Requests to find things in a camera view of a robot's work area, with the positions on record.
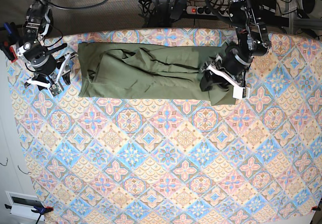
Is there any patterned tile tablecloth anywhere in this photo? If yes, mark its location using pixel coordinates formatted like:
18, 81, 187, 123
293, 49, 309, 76
5, 34, 321, 223

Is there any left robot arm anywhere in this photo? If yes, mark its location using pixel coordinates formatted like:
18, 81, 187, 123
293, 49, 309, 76
200, 0, 271, 92

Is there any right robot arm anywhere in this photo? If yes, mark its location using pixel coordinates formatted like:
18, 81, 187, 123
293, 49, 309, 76
6, 0, 77, 95

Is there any blue orange clamp upper left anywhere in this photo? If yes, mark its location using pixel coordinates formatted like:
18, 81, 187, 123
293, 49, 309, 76
1, 22, 18, 62

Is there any white power strip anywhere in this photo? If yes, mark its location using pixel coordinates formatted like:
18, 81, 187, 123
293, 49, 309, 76
186, 6, 215, 17

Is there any white wall outlet box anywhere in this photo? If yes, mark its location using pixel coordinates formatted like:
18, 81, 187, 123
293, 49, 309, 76
5, 191, 43, 220

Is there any green t-shirt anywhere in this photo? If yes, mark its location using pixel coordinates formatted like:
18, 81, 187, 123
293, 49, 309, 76
77, 42, 236, 106

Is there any blue orange clamp lower left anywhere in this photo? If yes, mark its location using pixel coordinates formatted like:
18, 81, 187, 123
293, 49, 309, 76
5, 204, 53, 216

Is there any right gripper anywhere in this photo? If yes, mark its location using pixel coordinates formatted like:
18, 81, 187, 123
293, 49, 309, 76
25, 54, 76, 89

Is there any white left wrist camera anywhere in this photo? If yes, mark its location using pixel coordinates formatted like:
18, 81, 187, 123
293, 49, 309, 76
200, 57, 251, 100

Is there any orange clamp lower right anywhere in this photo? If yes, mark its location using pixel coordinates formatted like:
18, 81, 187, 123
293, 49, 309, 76
311, 206, 321, 211

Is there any blue orange clamp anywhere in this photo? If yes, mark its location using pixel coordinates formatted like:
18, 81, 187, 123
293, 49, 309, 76
1, 22, 18, 62
5, 204, 53, 216

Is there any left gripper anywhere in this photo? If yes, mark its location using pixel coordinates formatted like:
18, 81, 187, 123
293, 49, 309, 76
200, 55, 250, 93

